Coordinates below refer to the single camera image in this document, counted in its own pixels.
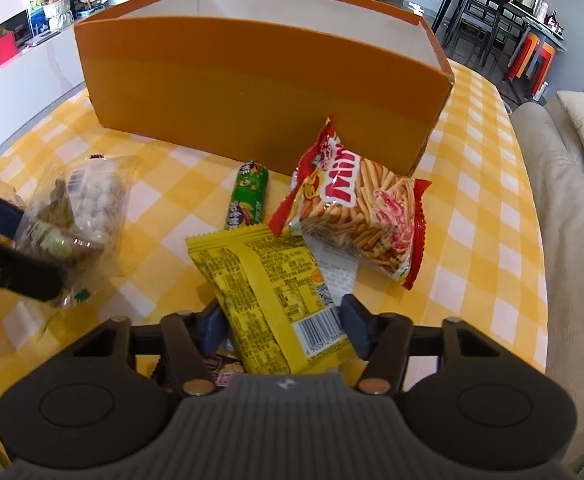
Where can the beige sofa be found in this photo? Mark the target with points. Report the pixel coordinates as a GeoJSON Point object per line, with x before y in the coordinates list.
{"type": "Point", "coordinates": [561, 260]}

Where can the red stick snack packet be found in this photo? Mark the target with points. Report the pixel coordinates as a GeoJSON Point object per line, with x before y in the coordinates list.
{"type": "Point", "coordinates": [361, 210]}

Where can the clear bag of nuts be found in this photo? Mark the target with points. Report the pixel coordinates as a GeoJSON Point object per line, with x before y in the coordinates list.
{"type": "Point", "coordinates": [92, 200]}

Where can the yellow checkered tablecloth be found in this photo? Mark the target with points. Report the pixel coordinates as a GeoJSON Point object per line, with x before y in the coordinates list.
{"type": "Point", "coordinates": [471, 210]}

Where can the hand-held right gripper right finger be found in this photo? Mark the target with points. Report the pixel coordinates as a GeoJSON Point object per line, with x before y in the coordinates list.
{"type": "Point", "coordinates": [355, 327]}

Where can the white sideboard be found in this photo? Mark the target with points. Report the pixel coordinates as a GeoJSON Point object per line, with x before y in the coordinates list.
{"type": "Point", "coordinates": [22, 90]}

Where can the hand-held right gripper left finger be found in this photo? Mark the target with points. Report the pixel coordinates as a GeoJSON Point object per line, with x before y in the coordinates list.
{"type": "Point", "coordinates": [215, 330]}

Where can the green sausage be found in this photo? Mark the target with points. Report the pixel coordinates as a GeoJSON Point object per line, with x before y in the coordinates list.
{"type": "Point", "coordinates": [247, 195]}

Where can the dark dining chair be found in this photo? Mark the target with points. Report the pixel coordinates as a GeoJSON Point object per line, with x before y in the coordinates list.
{"type": "Point", "coordinates": [486, 0]}

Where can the red box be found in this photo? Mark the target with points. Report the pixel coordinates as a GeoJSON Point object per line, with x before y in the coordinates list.
{"type": "Point", "coordinates": [3, 49]}

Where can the brown snack packet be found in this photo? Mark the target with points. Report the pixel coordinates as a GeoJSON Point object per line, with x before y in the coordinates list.
{"type": "Point", "coordinates": [222, 372]}

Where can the yellow snack packet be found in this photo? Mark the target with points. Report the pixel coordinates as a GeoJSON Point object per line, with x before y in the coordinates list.
{"type": "Point", "coordinates": [262, 285]}

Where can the orange cardboard box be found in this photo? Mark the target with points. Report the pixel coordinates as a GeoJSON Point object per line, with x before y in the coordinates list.
{"type": "Point", "coordinates": [247, 85]}

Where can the dark dining table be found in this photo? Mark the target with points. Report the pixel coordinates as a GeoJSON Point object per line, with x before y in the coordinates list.
{"type": "Point", "coordinates": [536, 17]}

